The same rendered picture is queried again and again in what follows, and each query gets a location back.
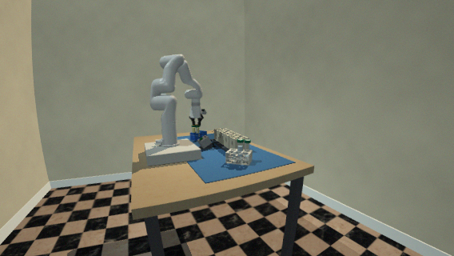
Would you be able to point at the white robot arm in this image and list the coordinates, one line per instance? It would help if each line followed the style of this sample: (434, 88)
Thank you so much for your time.
(168, 103)

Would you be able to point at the blue flat mat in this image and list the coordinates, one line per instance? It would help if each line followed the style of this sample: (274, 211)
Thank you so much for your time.
(212, 167)

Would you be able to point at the beige box with green button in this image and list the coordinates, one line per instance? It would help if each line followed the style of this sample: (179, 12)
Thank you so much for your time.
(205, 142)

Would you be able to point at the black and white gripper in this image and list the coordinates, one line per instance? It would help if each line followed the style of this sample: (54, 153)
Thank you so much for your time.
(195, 112)

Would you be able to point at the blue tube rack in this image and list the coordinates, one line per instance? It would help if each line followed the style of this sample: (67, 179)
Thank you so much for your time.
(194, 136)

